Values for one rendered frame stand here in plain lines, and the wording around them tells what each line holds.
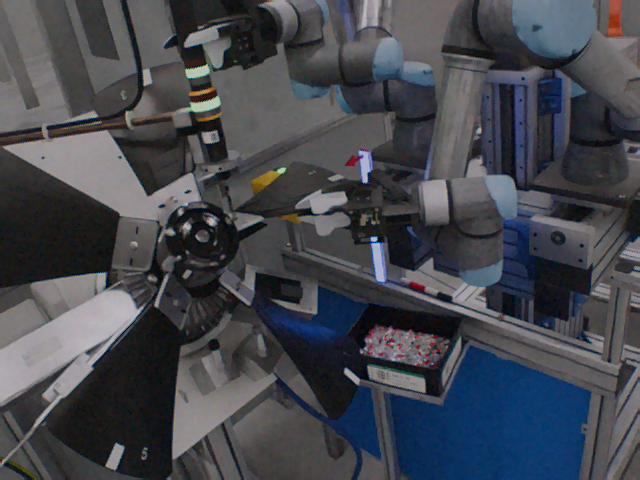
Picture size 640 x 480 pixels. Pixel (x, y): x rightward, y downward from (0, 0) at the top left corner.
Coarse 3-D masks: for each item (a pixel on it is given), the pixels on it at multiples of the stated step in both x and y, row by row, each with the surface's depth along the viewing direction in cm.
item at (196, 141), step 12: (180, 120) 86; (192, 120) 87; (180, 132) 87; (192, 132) 86; (192, 144) 88; (204, 144) 89; (204, 156) 89; (228, 156) 90; (240, 156) 90; (204, 168) 88; (216, 168) 87; (228, 168) 88
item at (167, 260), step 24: (192, 216) 86; (216, 216) 88; (168, 240) 82; (192, 240) 85; (216, 240) 86; (168, 264) 84; (192, 264) 82; (216, 264) 84; (192, 288) 92; (216, 288) 94
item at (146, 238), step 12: (120, 228) 84; (132, 228) 85; (144, 228) 86; (156, 228) 86; (120, 240) 85; (132, 240) 86; (144, 240) 86; (156, 240) 87; (120, 252) 86; (132, 252) 87; (144, 252) 87; (120, 264) 87; (132, 264) 88; (144, 264) 88
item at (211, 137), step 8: (216, 120) 86; (208, 128) 86; (216, 128) 86; (208, 136) 87; (216, 136) 87; (224, 136) 88; (208, 144) 87; (216, 144) 87; (224, 144) 88; (208, 152) 89; (216, 152) 88; (224, 152) 89; (216, 160) 89; (216, 176) 91; (224, 176) 90
